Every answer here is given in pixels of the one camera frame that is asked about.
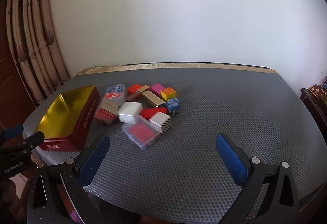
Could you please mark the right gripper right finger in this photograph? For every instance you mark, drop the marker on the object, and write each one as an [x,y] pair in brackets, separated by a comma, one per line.
[280,203]

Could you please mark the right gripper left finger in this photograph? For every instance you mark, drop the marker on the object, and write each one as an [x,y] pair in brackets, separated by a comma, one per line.
[45,204]

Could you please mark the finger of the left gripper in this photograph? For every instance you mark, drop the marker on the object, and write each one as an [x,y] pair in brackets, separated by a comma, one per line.
[31,142]
[7,134]

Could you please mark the red beige small carton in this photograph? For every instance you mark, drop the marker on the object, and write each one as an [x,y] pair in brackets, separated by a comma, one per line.
[107,111]

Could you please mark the blue red card pack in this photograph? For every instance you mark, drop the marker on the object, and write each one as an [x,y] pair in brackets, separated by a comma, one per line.
[116,94]

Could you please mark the clear case red cards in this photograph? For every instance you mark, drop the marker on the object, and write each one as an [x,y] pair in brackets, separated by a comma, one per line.
[142,132]

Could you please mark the white square charger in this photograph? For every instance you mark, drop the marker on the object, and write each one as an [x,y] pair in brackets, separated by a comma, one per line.
[129,112]

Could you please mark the small white pronged adapter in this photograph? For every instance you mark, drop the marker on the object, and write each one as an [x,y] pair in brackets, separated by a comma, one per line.
[161,121]

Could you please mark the blue patterned small block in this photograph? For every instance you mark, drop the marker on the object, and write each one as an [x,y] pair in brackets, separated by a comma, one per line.
[173,106]

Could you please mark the magenta rectangular block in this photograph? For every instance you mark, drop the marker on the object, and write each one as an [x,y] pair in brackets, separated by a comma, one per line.
[157,89]

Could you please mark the orange yellow striped block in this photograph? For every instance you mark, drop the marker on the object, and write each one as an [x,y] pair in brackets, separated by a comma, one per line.
[168,93]

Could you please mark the red gold metal tin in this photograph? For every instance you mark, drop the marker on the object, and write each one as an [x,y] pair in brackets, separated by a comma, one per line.
[67,120]

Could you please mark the beige patterned curtain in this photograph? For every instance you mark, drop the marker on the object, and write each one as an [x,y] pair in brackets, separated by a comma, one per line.
[34,47]

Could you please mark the dark wooden side cabinet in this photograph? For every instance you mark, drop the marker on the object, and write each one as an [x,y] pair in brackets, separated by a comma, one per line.
[314,98]

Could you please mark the round red orange block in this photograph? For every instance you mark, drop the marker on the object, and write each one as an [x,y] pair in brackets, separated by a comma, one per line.
[133,88]

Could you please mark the small brown beige block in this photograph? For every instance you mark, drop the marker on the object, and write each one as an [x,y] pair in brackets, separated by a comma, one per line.
[136,95]

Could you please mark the flat red block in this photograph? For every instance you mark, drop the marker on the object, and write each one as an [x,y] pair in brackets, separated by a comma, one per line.
[148,113]

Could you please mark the grey textured table mat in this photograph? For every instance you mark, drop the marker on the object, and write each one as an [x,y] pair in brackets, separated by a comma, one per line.
[181,178]

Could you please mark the gold rectangular lighter box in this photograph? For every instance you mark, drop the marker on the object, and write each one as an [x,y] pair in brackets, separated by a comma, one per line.
[153,99]

